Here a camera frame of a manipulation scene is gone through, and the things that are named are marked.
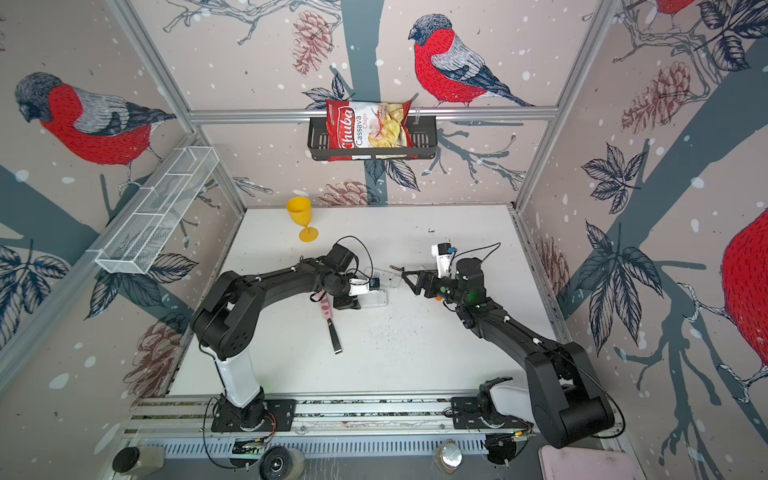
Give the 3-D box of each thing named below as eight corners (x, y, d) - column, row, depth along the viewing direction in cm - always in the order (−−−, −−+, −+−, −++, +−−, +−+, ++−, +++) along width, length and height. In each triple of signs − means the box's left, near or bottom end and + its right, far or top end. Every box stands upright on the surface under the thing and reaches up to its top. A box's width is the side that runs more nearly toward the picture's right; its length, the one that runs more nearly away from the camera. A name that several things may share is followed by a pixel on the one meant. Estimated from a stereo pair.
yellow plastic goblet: (293, 242, 113) (282, 214, 101) (298, 224, 119) (288, 196, 107) (316, 242, 113) (307, 214, 101) (320, 224, 119) (312, 196, 107)
